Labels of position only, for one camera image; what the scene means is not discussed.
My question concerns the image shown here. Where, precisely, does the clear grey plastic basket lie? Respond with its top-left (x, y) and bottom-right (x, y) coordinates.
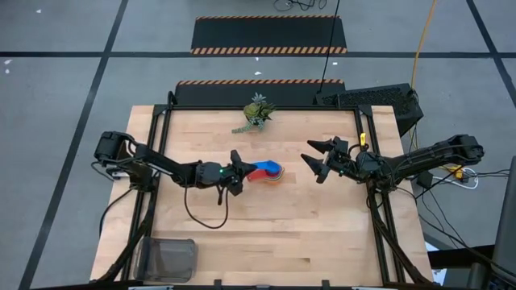
top-left (132, 236), bottom-right (199, 284)

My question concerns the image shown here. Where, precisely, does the potted succulent plant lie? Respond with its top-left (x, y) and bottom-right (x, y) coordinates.
top-left (231, 92), bottom-right (278, 135)

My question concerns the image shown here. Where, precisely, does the black hanging cable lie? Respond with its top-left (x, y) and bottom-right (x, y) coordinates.
top-left (318, 0), bottom-right (342, 94)

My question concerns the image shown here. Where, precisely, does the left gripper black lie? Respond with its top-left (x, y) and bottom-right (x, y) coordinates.
top-left (197, 149), bottom-right (259, 197)

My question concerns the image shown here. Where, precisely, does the dark grey panel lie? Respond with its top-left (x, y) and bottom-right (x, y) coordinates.
top-left (490, 155), bottom-right (516, 283)

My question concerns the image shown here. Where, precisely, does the black hazard-striped cable ramp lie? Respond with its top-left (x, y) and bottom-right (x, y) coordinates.
top-left (173, 79), bottom-right (347, 107)
top-left (189, 14), bottom-right (348, 56)

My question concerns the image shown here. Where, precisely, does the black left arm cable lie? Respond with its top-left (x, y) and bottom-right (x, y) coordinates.
top-left (183, 183), bottom-right (231, 230)

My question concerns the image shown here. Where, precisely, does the blue measuring cup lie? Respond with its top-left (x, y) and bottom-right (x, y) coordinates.
top-left (250, 159), bottom-right (284, 178)

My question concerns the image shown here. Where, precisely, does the red measuring cup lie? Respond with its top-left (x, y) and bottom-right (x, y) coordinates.
top-left (246, 163), bottom-right (283, 183)

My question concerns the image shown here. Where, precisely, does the yellow hanging cable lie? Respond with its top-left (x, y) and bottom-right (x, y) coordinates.
top-left (410, 0), bottom-right (439, 92)

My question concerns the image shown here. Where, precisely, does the black cable coil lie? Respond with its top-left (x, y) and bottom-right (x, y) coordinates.
top-left (273, 0), bottom-right (328, 12)

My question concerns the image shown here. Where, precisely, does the orange measuring cup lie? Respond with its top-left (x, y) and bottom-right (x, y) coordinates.
top-left (257, 164), bottom-right (285, 186)

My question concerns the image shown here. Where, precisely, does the black aluminium table frame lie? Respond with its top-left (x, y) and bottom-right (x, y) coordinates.
top-left (91, 102), bottom-right (435, 288)

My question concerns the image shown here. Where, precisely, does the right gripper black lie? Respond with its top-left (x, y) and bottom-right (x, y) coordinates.
top-left (301, 137), bottom-right (366, 184)

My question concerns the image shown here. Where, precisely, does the black perforated computer tower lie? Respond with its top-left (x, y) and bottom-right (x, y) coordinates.
top-left (313, 83), bottom-right (425, 138)

